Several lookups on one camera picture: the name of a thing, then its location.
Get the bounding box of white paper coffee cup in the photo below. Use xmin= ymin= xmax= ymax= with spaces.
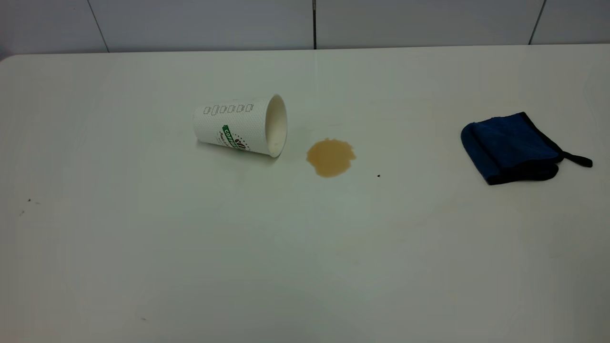
xmin=193 ymin=94 xmax=288 ymax=158

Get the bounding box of blue microfiber cloth black trim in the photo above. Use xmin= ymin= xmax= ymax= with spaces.
xmin=460 ymin=112 xmax=593 ymax=185

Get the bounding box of brown coffee spill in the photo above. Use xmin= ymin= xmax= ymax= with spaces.
xmin=306 ymin=138 xmax=357 ymax=178

